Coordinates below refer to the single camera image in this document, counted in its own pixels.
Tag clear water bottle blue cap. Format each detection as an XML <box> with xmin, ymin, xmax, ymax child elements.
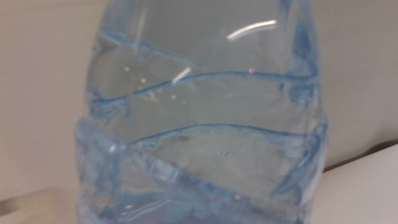
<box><xmin>74</xmin><ymin>0</ymin><xmax>329</xmax><ymax>224</ymax></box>

